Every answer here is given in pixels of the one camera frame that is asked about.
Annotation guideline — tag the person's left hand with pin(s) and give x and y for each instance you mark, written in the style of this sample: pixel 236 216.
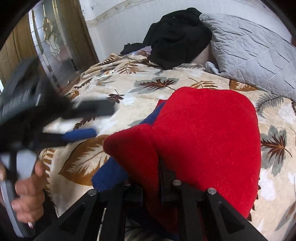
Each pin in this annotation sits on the person's left hand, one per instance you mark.
pixel 29 206

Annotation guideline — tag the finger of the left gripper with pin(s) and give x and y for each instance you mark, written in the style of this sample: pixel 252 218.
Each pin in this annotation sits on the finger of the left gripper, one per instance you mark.
pixel 89 109
pixel 81 135

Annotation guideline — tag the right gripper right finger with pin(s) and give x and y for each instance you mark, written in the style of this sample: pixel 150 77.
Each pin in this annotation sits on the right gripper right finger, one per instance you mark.
pixel 203 215

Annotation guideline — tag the black clothes pile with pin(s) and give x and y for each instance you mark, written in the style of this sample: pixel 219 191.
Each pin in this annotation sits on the black clothes pile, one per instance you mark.
pixel 179 37

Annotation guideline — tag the red and blue knit garment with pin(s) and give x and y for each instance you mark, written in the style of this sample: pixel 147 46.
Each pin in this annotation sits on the red and blue knit garment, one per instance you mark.
pixel 209 138

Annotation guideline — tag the beige leaf-print blanket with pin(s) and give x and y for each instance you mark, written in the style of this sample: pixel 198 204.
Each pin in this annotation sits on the beige leaf-print blanket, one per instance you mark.
pixel 135 88

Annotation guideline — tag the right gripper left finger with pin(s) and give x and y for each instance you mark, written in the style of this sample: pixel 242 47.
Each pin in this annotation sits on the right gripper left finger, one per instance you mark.
pixel 97 215

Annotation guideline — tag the grey quilted pillow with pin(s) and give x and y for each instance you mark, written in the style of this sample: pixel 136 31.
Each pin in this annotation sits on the grey quilted pillow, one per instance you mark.
pixel 252 54

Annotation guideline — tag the mirrored wooden wardrobe door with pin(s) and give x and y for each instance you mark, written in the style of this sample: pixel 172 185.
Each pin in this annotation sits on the mirrored wooden wardrobe door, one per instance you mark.
pixel 55 33

